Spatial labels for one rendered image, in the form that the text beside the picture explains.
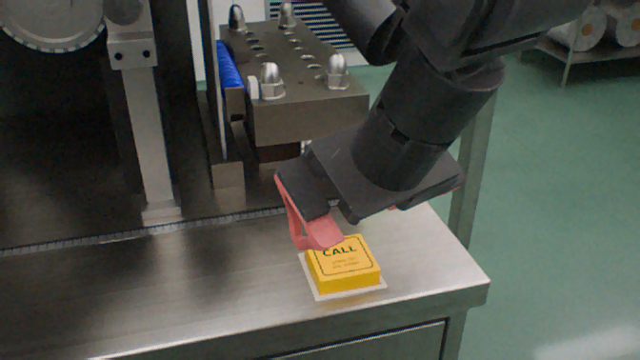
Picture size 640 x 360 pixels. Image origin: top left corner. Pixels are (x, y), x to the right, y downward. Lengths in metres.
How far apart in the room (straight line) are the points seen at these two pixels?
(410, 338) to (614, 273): 1.62
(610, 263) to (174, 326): 1.92
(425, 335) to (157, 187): 0.39
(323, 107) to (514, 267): 1.51
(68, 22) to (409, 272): 0.49
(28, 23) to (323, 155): 0.45
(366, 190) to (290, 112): 0.37
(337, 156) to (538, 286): 1.76
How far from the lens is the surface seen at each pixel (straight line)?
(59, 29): 0.72
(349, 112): 0.75
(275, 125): 0.73
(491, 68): 0.32
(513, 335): 1.88
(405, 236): 0.69
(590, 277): 2.20
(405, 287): 0.62
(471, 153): 1.58
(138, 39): 0.64
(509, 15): 0.26
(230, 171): 0.77
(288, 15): 1.05
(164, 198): 0.75
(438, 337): 0.73
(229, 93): 0.75
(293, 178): 0.38
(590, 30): 4.00
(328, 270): 0.59
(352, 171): 0.37
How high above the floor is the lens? 1.31
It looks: 32 degrees down
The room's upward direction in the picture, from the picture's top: straight up
